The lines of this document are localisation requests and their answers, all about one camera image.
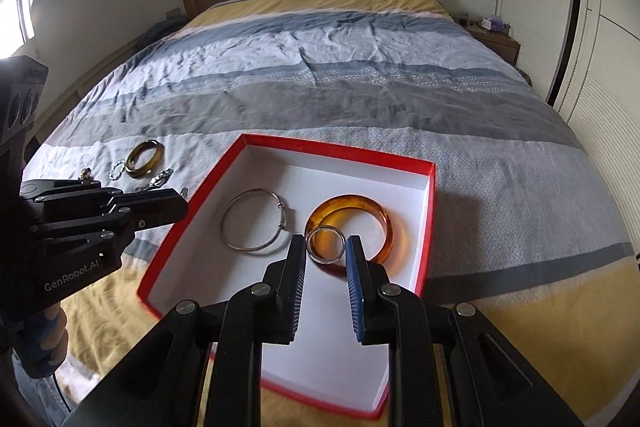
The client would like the olive brown bangle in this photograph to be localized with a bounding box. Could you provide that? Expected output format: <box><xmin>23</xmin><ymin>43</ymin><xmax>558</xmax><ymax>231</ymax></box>
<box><xmin>124</xmin><ymin>140</ymin><xmax>165</xmax><ymax>180</ymax></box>

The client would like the thin silver wire bangle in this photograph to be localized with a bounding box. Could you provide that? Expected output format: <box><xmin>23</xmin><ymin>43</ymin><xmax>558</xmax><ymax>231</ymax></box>
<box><xmin>221</xmin><ymin>189</ymin><xmax>296</xmax><ymax>254</ymax></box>

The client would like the silver chain bracelet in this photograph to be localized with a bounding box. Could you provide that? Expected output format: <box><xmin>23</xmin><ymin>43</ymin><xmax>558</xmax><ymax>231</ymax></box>
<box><xmin>134</xmin><ymin>168</ymin><xmax>175</xmax><ymax>192</ymax></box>

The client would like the white wardrobe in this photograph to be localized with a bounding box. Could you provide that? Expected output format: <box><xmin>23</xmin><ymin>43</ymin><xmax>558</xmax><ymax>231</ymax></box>
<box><xmin>497</xmin><ymin>0</ymin><xmax>640</xmax><ymax>268</ymax></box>

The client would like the wooden nightstand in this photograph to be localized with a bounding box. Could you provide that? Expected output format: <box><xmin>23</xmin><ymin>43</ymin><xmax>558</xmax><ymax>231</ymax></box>
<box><xmin>467</xmin><ymin>24</ymin><xmax>522</xmax><ymax>66</ymax></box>

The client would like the person's left hand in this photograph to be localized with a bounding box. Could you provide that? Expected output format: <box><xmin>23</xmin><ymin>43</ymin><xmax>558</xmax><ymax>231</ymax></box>
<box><xmin>22</xmin><ymin>304</ymin><xmax>69</xmax><ymax>379</ymax></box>

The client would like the small silver ring bangle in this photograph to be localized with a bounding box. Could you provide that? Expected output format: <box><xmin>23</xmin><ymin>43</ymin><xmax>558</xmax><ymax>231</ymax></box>
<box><xmin>306</xmin><ymin>227</ymin><xmax>347</xmax><ymax>265</ymax></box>

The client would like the red jewelry box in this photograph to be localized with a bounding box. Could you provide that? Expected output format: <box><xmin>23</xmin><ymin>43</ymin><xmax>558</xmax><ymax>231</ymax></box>
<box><xmin>137</xmin><ymin>133</ymin><xmax>437</xmax><ymax>420</ymax></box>

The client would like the dark blue cloth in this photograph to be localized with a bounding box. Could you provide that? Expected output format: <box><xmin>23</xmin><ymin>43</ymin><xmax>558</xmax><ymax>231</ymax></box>
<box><xmin>135</xmin><ymin>21</ymin><xmax>188</xmax><ymax>51</ymax></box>

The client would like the amber translucent bangle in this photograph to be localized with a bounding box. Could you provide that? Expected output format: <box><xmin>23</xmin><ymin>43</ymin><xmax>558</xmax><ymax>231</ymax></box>
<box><xmin>305</xmin><ymin>195</ymin><xmax>397</xmax><ymax>277</ymax></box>

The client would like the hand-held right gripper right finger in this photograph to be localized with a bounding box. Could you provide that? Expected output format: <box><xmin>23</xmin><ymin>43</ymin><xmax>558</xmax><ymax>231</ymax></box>
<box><xmin>344</xmin><ymin>235</ymin><xmax>583</xmax><ymax>427</ymax></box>

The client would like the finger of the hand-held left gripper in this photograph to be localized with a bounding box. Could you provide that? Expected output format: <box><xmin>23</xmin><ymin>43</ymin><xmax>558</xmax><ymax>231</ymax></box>
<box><xmin>30</xmin><ymin>216</ymin><xmax>139</xmax><ymax>259</ymax></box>
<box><xmin>20</xmin><ymin>178</ymin><xmax>190</xmax><ymax>231</ymax></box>

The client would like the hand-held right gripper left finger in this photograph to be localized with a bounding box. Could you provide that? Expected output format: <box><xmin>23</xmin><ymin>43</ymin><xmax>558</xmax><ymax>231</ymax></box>
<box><xmin>62</xmin><ymin>234</ymin><xmax>308</xmax><ymax>427</ymax></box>

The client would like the striped duvet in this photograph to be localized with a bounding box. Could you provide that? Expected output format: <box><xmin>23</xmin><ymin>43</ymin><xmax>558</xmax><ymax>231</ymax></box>
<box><xmin>22</xmin><ymin>0</ymin><xmax>637</xmax><ymax>427</ymax></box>

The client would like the window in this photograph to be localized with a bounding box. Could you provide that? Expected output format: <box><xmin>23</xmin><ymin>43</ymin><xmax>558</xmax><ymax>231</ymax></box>
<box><xmin>0</xmin><ymin>0</ymin><xmax>40</xmax><ymax>58</ymax></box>

